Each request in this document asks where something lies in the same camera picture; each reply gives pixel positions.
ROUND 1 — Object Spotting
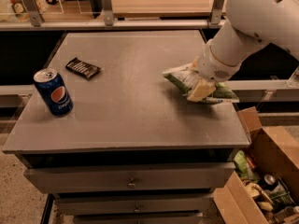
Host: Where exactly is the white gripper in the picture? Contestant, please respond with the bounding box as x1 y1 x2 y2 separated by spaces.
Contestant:
187 39 241 102

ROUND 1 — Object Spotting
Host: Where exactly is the green jalapeno chip bag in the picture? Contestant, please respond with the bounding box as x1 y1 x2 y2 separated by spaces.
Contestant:
163 63 239 105

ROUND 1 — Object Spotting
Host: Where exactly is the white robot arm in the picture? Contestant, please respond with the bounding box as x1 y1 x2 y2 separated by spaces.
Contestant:
187 0 299 102

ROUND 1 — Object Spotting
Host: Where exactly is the green bag in box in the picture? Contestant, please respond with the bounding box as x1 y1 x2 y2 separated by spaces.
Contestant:
234 150 259 183

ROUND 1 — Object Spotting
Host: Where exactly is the soda can in box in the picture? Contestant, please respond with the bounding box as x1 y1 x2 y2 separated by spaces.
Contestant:
259 175 278 190

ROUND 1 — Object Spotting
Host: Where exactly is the blue pepsi can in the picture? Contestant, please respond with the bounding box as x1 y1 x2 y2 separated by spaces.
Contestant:
34 68 73 117

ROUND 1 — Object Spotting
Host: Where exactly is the top grey drawer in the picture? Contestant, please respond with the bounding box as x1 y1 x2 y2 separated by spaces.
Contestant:
24 162 235 193

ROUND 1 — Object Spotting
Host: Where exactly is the grey drawer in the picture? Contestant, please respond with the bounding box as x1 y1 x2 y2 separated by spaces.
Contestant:
56 193 213 216
74 213 202 224
24 162 235 193

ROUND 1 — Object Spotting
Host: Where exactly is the wooden shelf board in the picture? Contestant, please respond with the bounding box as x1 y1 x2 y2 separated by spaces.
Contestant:
112 0 214 18

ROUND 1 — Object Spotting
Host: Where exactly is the grey drawer cabinet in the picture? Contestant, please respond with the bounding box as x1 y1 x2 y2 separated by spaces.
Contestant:
2 30 252 224

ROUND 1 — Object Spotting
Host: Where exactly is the black snack bar wrapper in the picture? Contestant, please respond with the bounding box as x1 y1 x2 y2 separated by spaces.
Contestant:
65 58 101 80

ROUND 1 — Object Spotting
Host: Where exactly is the cardboard box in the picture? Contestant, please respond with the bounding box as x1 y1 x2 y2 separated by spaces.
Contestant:
214 107 299 224

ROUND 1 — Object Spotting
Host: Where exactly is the bottom grey drawer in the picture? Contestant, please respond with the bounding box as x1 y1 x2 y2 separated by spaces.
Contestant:
74 213 202 224

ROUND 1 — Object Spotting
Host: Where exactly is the middle grey drawer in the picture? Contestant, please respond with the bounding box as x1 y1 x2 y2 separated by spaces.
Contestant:
56 193 213 216

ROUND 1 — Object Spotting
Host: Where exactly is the orange snack package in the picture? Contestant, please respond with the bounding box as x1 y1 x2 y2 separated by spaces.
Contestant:
2 0 47 22

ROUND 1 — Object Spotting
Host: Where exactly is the right metal bracket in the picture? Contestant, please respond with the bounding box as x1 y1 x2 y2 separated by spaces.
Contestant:
209 0 225 25

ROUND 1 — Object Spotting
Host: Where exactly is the metal bracket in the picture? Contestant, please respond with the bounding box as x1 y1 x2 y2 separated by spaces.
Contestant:
23 0 44 27
209 0 225 25
101 0 114 26

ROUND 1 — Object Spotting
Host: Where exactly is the middle metal bracket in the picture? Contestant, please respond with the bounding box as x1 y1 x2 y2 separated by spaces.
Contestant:
101 0 114 26

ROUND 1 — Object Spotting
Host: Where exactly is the left metal bracket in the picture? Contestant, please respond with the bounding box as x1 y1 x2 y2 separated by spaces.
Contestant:
23 0 44 27

